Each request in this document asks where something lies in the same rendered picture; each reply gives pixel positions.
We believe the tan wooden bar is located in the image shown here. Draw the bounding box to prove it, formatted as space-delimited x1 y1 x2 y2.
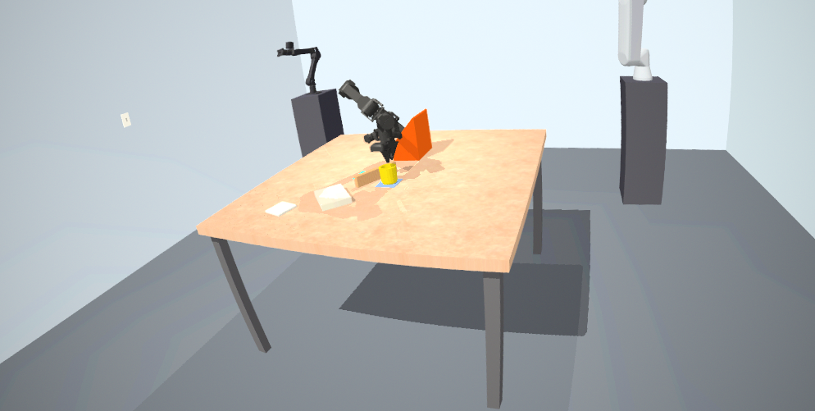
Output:
354 167 381 188

